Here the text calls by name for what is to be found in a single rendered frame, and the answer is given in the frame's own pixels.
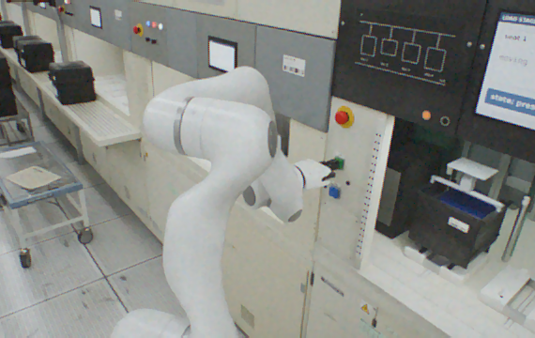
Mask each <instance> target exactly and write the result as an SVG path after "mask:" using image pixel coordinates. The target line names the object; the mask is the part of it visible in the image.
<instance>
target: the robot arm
mask: <svg viewBox="0 0 535 338"><path fill-rule="evenodd" d="M142 119H143V120H142V122H143V130H144V133H145V136H146V138H147V139H148V141H149V142H150V143H151V144H152V145H154V146H155V147H157V148H159V149H161V150H164V151H167V152H171V153H175V154H180V155H185V156H191V157H195V158H201V159H206V161H211V164H212V167H211V170H210V173H209V175H208V176H207V177H205V178H204V179H203V180H201V181H200V182H198V183H197V184H195V185H193V187H192V188H190V189H188V190H187V191H185V192H183V193H182V194H181V195H180V196H178V197H177V199H176V200H174V202H173V203H172V204H171V206H170V208H169V210H168V214H167V219H166V224H165V230H164V238H163V246H162V263H163V267H164V272H165V276H166V279H167V282H168V285H169V286H170V288H171V290H172V292H173V294H174V295H175V296H176V298H177V300H178V301H179V303H180V304H181V306H182V307H183V309H184V311H185V313H186V315H188V317H189V319H188V318H184V317H180V316H177V315H171V314H168V313H165V312H161V311H157V310H151V309H143V308H140V309H135V310H132V311H130V312H128V313H126V314H125V315H123V316H122V317H121V318H120V319H119V321H118V323H117V324H116V325H115V327H114V329H113V331H112V334H111V336H110V338H238V334H237V329H236V325H235V322H234V319H233V317H232V314H231V311H230V308H229V305H228V302H226V299H225V296H224V292H223V284H222V256H223V249H224V241H225V235H226V228H227V224H228V219H229V215H230V210H231V208H232V206H233V205H234V204H235V202H236V200H237V199H238V198H239V196H240V195H241V194H242V197H243V200H244V202H245V203H246V205H247V206H248V207H250V208H252V209H257V208H260V207H269V208H270V209H271V210H272V212H273V214H274V215H275V216H276V217H277V218H278V219H279V220H280V221H282V222H284V223H293V222H295V221H296V220H297V219H298V218H299V217H300V216H301V214H302V210H303V205H304V203H303V194H302V191H308V190H313V189H318V188H321V187H324V185H327V184H329V183H330V180H328V179H327V178H332V177H335V173H334V172H333V171H334V170H337V169H338V162H339V161H337V159H335V158H333V159H330V161H327V162H325V161H321V162H316V161H312V159H305V161H300V162H297V163H295V164H293V165H290V163H289V161H287V160H286V157H285V156H284V154H283V153H282V152H281V150H280V147H279V140H278V132H277V127H276V121H275V115H274V111H273V104H272V99H271V94H270V90H269V86H268V82H267V81H266V79H265V78H264V75H263V74H262V73H261V72H259V71H257V70H256V69H253V68H251V67H239V68H236V69H233V70H230V71H228V72H226V73H224V74H222V76H219V77H215V78H210V79H204V80H198V81H192V82H187V83H184V84H178V85H175V86H172V87H170V88H167V89H165V90H163V91H161V92H160V93H159V94H158V95H156V96H155V97H154V99H153V100H152V101H151V102H149V103H148V104H147V106H146V107H145V111H144V114H143V117H142Z"/></svg>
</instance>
